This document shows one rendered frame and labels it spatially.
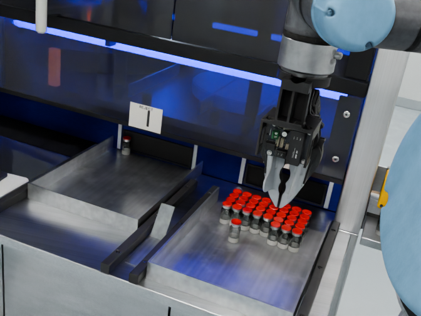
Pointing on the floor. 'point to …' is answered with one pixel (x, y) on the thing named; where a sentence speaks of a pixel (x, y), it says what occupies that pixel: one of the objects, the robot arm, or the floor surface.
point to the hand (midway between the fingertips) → (280, 197)
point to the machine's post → (368, 152)
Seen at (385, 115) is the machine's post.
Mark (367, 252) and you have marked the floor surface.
